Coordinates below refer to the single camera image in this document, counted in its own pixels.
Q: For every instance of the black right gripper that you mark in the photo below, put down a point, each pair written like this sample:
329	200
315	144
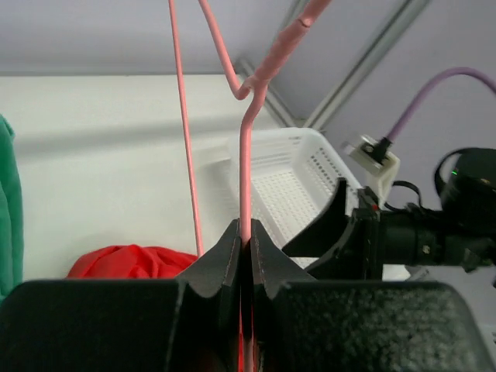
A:
362	261

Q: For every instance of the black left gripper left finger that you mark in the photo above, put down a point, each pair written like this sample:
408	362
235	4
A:
186	323

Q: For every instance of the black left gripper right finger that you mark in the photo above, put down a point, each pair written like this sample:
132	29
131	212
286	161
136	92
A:
302	324

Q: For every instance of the green shirt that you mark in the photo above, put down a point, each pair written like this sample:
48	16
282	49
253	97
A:
12	231

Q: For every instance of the pink wire hanger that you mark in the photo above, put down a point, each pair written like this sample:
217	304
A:
257	85

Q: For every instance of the aluminium frame right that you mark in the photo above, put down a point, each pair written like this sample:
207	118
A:
344	47

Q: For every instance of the red tank top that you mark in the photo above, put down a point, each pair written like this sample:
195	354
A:
131	261

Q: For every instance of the white perforated plastic basket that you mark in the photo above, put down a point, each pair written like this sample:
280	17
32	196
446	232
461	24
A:
293	175

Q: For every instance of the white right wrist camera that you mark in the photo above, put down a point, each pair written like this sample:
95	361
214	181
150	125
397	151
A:
380	166

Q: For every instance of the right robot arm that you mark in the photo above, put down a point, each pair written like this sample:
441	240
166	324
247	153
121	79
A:
460	234

